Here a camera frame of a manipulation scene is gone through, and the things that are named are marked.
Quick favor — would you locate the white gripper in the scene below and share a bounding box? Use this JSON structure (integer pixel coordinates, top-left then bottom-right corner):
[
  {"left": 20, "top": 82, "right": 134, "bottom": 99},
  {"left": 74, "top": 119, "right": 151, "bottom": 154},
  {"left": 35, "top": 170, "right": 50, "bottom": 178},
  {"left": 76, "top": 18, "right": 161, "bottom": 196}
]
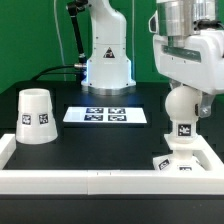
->
[{"left": 153, "top": 29, "right": 224, "bottom": 118}]

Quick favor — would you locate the white lamp bulb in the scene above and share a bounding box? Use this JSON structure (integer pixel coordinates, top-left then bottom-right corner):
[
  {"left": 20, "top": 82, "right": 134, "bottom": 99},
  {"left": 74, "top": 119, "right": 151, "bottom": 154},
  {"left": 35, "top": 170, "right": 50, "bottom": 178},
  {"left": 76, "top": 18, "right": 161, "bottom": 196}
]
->
[{"left": 165, "top": 86, "right": 201, "bottom": 143}]

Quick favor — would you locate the white lamp base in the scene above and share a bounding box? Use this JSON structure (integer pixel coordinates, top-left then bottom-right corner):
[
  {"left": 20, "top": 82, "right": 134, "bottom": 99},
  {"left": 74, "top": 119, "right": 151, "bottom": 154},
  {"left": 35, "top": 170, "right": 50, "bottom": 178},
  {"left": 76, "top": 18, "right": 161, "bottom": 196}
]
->
[{"left": 153, "top": 134, "right": 206, "bottom": 172}]

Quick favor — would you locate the white lamp shade cone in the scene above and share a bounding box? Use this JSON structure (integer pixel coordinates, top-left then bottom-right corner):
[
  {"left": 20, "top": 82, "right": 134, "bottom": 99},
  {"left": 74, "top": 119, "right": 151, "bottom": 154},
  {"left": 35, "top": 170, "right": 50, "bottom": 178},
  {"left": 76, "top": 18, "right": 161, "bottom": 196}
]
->
[{"left": 16, "top": 88, "right": 58, "bottom": 145}]

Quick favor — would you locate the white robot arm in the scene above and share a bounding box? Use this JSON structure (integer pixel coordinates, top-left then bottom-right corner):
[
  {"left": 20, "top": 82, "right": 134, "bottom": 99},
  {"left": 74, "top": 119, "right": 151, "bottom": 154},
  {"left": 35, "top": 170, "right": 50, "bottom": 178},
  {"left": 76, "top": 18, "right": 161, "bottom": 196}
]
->
[{"left": 82, "top": 0, "right": 224, "bottom": 117}]

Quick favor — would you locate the white marker tag sheet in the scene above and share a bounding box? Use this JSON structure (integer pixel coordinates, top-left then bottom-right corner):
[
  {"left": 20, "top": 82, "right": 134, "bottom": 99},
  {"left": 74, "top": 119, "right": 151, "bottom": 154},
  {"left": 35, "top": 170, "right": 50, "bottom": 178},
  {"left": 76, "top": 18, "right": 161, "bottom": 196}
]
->
[{"left": 63, "top": 107, "right": 147, "bottom": 124}]

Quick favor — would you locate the white U-shaped fence frame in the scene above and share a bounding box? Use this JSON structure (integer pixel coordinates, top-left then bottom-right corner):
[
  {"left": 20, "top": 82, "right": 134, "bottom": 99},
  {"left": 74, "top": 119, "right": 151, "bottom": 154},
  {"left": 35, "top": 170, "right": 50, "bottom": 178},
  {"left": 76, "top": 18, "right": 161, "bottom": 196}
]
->
[{"left": 0, "top": 134, "right": 224, "bottom": 195}]

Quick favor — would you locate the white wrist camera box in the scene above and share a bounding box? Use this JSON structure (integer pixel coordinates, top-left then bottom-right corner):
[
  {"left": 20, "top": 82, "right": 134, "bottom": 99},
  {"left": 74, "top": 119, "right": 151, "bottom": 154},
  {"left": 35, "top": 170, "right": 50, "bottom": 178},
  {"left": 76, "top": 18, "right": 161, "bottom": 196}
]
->
[{"left": 148, "top": 12, "right": 159, "bottom": 34}]

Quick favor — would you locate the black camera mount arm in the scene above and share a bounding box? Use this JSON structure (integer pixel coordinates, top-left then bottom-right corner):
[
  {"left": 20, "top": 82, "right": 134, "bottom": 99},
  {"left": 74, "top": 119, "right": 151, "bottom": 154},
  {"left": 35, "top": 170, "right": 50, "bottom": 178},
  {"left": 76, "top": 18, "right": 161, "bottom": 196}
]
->
[{"left": 66, "top": 0, "right": 88, "bottom": 63}]

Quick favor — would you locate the black cable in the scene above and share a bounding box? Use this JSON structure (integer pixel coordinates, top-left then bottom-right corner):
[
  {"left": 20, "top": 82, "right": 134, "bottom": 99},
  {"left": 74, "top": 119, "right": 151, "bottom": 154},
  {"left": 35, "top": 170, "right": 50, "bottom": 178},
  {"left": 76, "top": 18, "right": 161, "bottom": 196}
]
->
[{"left": 30, "top": 64, "right": 88, "bottom": 82}]

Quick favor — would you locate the white cable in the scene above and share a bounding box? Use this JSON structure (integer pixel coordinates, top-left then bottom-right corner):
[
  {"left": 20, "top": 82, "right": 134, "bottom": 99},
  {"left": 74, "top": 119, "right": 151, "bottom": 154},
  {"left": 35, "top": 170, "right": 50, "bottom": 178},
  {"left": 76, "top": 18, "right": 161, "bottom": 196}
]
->
[{"left": 53, "top": 0, "right": 68, "bottom": 81}]

